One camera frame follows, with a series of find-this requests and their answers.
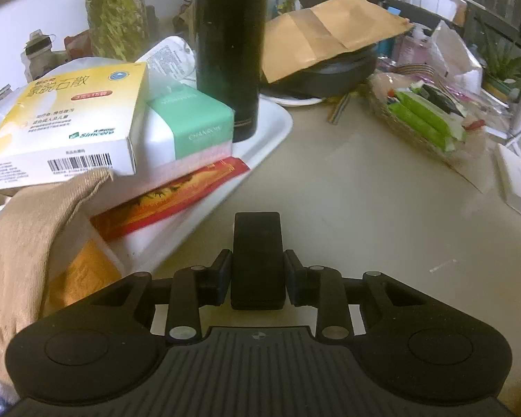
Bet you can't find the potted green plant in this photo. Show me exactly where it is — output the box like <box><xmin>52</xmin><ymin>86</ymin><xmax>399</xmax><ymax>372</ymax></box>
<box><xmin>478</xmin><ymin>22</ymin><xmax>521</xmax><ymax>100</ymax></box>

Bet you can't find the orange packet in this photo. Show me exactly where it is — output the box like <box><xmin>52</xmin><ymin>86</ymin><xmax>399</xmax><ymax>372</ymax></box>
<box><xmin>43</xmin><ymin>239</ymin><xmax>124</xmax><ymax>318</ymax></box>

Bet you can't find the rainbow ribbon cable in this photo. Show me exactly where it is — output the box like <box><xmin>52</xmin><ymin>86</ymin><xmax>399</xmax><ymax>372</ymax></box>
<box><xmin>395</xmin><ymin>63</ymin><xmax>437</xmax><ymax>81</ymax></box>

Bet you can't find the white plastic bag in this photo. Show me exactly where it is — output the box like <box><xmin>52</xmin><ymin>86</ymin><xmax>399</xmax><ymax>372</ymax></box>
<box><xmin>428</xmin><ymin>19</ymin><xmax>485</xmax><ymax>88</ymax></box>

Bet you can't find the white printed plastic pouch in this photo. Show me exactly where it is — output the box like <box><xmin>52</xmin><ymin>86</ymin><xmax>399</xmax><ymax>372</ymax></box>
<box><xmin>134</xmin><ymin>36</ymin><xmax>198</xmax><ymax>96</ymax></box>

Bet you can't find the beige cloth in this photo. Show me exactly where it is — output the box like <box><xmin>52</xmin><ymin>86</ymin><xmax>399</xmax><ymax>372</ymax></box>
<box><xmin>0</xmin><ymin>167</ymin><xmax>114</xmax><ymax>383</ymax></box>

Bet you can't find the wicker basket tray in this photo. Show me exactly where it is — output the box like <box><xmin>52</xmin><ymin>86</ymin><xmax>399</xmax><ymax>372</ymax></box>
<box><xmin>365</xmin><ymin>72</ymin><xmax>493</xmax><ymax>192</ymax></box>

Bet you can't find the pink bottle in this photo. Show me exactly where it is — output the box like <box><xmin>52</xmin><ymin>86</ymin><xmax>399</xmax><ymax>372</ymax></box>
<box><xmin>393</xmin><ymin>30</ymin><xmax>430</xmax><ymax>68</ymax></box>

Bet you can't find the brown paper envelope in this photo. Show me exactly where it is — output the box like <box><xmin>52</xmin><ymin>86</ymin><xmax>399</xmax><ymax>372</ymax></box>
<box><xmin>260</xmin><ymin>0</ymin><xmax>414</xmax><ymax>84</ymax></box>

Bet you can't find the white black small device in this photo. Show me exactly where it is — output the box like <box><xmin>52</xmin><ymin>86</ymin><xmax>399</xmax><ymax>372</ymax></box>
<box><xmin>21</xmin><ymin>30</ymin><xmax>68</xmax><ymax>84</ymax></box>

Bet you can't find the red printed envelope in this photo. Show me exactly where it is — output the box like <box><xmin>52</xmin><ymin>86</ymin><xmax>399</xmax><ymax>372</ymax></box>
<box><xmin>90</xmin><ymin>158</ymin><xmax>251</xmax><ymax>240</ymax></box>

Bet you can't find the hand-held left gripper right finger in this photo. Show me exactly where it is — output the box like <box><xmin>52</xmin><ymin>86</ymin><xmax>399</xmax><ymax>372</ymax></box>
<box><xmin>283</xmin><ymin>249</ymin><xmax>480</xmax><ymax>343</ymax></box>

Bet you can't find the green and pink box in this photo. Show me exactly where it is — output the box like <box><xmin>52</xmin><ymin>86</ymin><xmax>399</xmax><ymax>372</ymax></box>
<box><xmin>134</xmin><ymin>84</ymin><xmax>236</xmax><ymax>179</ymax></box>

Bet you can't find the small black box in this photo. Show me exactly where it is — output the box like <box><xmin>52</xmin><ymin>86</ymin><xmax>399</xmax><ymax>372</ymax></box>
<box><xmin>230</xmin><ymin>211</ymin><xmax>286</xmax><ymax>311</ymax></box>

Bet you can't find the glass vase with green plant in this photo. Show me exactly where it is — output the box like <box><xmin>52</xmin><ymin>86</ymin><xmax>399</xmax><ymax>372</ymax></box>
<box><xmin>79</xmin><ymin>0</ymin><xmax>150</xmax><ymax>62</ymax></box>

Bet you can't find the black pan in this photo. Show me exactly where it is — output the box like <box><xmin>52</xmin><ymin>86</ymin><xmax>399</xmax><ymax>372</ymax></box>
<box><xmin>260</xmin><ymin>43</ymin><xmax>379</xmax><ymax>98</ymax></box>

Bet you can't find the pile of green packets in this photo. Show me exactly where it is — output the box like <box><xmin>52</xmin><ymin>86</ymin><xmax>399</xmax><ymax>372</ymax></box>
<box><xmin>386</xmin><ymin>89</ymin><xmax>467</xmax><ymax>153</ymax></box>

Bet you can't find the tall black bottle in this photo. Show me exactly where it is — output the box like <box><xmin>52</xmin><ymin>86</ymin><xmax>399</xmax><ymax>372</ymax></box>
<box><xmin>194</xmin><ymin>0</ymin><xmax>270</xmax><ymax>143</ymax></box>

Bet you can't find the white plate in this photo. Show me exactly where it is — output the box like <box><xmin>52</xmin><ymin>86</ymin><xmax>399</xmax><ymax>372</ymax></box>
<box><xmin>260</xmin><ymin>89</ymin><xmax>326</xmax><ymax>107</ymax></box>

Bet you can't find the yellow white medicine box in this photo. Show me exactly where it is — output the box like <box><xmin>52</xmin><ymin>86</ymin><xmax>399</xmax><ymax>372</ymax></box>
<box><xmin>0</xmin><ymin>62</ymin><xmax>150</xmax><ymax>190</ymax></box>

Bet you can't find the striped ribbon cable piece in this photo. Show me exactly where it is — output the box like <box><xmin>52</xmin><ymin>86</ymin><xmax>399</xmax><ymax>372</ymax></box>
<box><xmin>328</xmin><ymin>93</ymin><xmax>354</xmax><ymax>125</ymax></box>

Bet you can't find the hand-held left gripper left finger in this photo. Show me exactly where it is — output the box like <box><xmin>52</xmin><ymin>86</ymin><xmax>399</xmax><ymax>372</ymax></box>
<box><xmin>35</xmin><ymin>249</ymin><xmax>234</xmax><ymax>345</ymax></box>

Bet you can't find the white tray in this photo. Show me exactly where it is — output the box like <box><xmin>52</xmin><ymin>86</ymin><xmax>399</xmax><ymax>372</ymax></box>
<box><xmin>91</xmin><ymin>37</ymin><xmax>295</xmax><ymax>279</ymax></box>

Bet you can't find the white flat box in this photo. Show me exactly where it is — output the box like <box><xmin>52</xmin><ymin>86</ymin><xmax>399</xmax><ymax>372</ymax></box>
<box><xmin>495</xmin><ymin>143</ymin><xmax>521</xmax><ymax>222</ymax></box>

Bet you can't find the black device box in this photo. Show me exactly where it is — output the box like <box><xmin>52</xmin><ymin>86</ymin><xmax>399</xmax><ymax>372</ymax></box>
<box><xmin>419</xmin><ymin>82</ymin><xmax>465</xmax><ymax>118</ymax></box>

